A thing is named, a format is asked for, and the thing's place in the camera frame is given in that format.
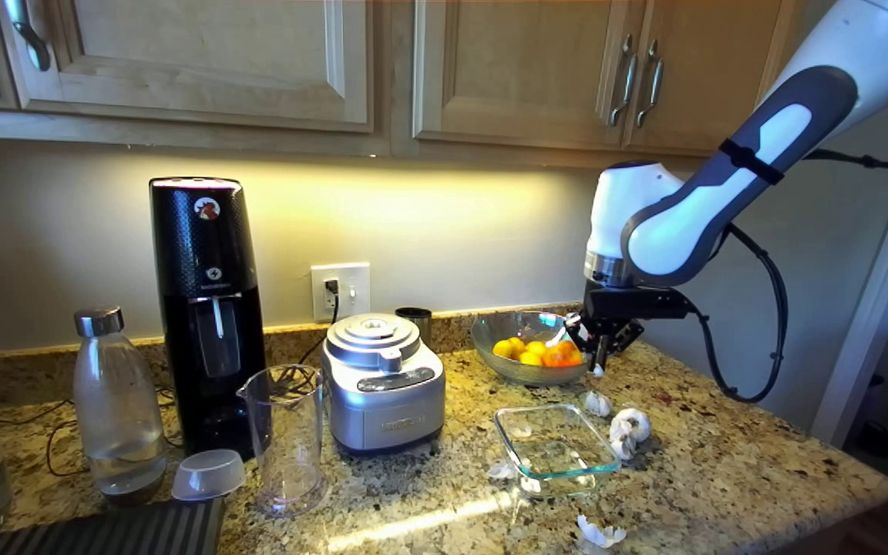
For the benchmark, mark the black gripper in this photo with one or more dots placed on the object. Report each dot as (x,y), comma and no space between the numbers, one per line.
(607,321)

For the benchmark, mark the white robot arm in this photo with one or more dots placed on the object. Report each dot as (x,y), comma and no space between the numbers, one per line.
(655,229)

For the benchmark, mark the round glass fruit bowl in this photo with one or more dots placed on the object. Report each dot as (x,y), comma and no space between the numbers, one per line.
(536,331)

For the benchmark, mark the square glass bowl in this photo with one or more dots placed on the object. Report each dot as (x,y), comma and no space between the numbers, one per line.
(552,443)

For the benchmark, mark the garlic skin piece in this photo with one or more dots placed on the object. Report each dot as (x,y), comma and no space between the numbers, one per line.
(601,539)

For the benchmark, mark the orange fruit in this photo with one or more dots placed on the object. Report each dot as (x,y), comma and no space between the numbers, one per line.
(561,355)

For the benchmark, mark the yellow lemon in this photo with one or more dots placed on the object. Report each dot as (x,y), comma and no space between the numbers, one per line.
(508,350)

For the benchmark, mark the dark metal cup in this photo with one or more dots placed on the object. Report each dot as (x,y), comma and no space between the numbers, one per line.
(420,318)

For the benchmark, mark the wooden upper cabinets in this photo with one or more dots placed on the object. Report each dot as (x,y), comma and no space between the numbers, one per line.
(472,81)

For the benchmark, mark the clear measuring cup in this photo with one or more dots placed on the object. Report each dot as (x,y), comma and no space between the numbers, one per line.
(285,429)

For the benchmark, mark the black soda maker machine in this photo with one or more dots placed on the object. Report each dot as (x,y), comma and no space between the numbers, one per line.
(211,307)

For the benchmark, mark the clear soda bottle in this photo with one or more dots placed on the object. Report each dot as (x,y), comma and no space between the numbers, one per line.
(114,405)

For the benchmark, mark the black drying mat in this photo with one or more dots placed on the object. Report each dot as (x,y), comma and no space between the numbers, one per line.
(163,529)

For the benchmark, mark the white wall outlet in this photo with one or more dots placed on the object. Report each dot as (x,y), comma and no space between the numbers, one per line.
(339,291)

